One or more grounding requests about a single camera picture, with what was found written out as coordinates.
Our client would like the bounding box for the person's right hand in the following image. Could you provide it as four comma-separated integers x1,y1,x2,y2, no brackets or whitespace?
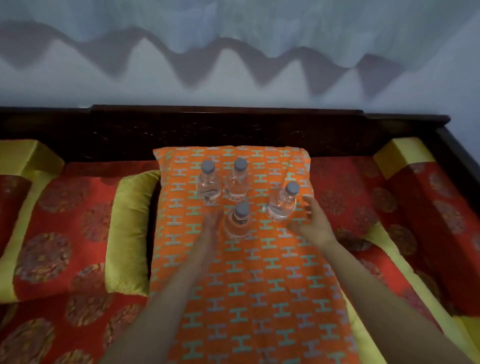
287,195,339,250

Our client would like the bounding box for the person's left hand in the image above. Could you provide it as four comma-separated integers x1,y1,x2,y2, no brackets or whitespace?
196,208,226,249

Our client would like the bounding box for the person's left forearm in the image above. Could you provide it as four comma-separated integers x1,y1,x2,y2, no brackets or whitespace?
99,240,219,364

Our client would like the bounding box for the person's right forearm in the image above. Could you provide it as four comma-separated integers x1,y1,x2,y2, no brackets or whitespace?
320,238,474,364

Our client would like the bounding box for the clear water bottle grey cap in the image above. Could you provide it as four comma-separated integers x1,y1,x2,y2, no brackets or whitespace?
197,160,223,205
266,181,301,222
224,157,250,202
224,202,251,239

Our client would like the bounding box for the red patterned seat mat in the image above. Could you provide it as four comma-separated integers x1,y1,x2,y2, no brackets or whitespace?
0,155,480,364

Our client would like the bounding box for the orange patterned blanket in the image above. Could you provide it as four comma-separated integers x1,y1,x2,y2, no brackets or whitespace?
149,145,361,364

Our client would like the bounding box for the red bolster yellow end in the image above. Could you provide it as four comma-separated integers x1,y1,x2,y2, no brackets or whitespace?
373,136,480,317
0,139,65,259

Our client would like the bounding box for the red flat cushion yellow border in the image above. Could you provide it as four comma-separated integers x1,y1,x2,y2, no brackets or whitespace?
0,169,162,304

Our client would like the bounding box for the white sheer curtain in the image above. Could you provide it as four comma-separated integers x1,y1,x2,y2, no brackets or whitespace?
0,0,480,76

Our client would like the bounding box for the dark wooden sofa frame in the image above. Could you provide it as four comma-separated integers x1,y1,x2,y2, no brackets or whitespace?
0,104,480,216

